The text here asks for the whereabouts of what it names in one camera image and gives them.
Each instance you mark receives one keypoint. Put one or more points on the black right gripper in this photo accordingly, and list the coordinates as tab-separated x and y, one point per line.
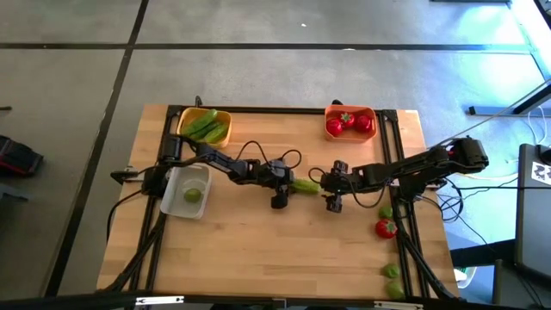
340	183

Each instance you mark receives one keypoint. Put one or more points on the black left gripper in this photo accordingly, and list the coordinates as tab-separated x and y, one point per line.
275	174

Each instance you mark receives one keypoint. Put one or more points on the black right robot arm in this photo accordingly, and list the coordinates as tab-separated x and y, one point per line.
409	165

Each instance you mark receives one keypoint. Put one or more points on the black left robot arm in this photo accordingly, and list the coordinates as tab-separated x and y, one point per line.
224	163

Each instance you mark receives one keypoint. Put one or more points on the orange plastic basket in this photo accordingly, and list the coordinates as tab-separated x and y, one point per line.
351	138

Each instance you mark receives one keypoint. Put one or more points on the black clamp knob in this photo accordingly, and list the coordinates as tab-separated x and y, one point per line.
337	102
198	100

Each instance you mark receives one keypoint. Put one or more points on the white plastic basket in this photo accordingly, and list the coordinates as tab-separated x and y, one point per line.
172	206

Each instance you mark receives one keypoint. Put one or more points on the yellow plastic basket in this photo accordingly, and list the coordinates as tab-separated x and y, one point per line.
191	113

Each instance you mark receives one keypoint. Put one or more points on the white plastic container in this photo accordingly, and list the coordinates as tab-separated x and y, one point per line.
465	275

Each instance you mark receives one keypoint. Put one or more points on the black desk leg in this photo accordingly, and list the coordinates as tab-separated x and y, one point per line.
495	111

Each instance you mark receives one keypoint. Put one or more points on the black desk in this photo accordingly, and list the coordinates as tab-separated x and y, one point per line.
534	224

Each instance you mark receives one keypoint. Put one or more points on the white black marker paper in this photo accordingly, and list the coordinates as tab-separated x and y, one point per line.
541	172

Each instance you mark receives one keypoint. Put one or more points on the red and black bag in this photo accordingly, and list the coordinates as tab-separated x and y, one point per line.
17	157

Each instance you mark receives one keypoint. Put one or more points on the grey metal floor piece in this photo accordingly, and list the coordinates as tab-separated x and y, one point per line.
10	192

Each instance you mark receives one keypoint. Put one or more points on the black aluminium table frame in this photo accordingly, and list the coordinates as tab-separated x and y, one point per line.
275	110

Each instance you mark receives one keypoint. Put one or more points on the silver metal bracket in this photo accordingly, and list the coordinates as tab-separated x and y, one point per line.
159	300
398	305

